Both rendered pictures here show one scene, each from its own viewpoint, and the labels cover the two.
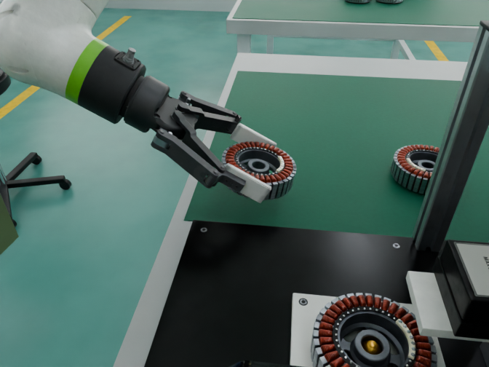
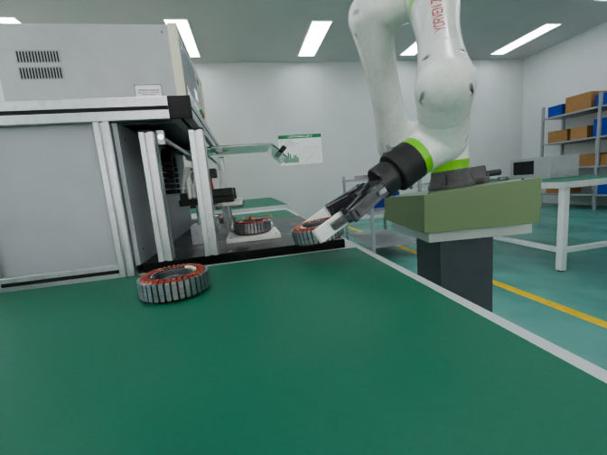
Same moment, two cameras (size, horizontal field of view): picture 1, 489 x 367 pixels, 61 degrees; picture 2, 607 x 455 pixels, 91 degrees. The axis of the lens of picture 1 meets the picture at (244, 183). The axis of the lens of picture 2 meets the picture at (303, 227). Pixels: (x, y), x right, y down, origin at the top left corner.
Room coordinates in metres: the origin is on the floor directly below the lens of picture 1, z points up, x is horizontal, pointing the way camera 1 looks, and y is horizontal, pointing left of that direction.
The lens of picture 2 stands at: (1.12, -0.24, 0.92)
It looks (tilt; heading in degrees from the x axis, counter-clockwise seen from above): 9 degrees down; 163
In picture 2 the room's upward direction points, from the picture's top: 5 degrees counter-clockwise
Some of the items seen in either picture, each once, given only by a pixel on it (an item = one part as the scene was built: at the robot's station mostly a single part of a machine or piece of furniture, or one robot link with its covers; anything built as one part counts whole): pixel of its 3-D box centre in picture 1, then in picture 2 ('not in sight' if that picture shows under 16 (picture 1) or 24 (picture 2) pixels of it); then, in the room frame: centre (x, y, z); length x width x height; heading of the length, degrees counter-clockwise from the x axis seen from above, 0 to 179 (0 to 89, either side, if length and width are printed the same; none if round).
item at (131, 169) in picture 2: not in sight; (166, 193); (0.08, -0.36, 0.92); 0.66 x 0.01 x 0.30; 173
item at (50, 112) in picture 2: not in sight; (135, 138); (0.07, -0.42, 1.09); 0.68 x 0.44 x 0.05; 173
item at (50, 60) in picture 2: not in sight; (129, 97); (0.06, -0.42, 1.22); 0.44 x 0.39 x 0.20; 173
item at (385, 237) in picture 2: not in sight; (379, 210); (-2.01, 1.71, 0.51); 1.01 x 0.60 x 1.01; 173
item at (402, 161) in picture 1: (426, 168); (174, 281); (0.58, -0.31, 0.77); 0.11 x 0.11 x 0.04
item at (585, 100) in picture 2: not in sight; (585, 102); (-2.71, 6.55, 1.93); 0.42 x 0.40 x 0.29; 175
